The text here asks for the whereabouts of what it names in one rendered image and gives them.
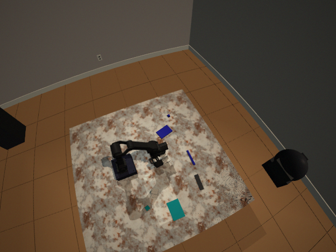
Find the blue flat plate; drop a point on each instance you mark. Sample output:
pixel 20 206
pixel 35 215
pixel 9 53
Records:
pixel 164 131

